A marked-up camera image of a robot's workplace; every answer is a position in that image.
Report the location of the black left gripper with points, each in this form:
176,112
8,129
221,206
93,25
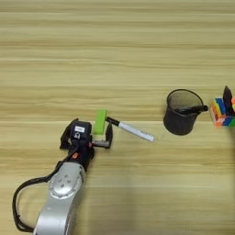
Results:
82,153

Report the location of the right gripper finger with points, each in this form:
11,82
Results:
228,102

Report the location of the multicolour puzzle cube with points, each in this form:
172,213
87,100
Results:
218,113

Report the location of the green rectangular block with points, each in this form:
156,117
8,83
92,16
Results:
100,120

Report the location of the black mesh pen cup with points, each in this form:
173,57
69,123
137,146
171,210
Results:
177,125

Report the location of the left gripper small black box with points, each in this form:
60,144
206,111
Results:
80,134

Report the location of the black pen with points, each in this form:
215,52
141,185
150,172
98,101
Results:
204,108

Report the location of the white marker with black cap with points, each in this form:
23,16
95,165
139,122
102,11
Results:
136,132

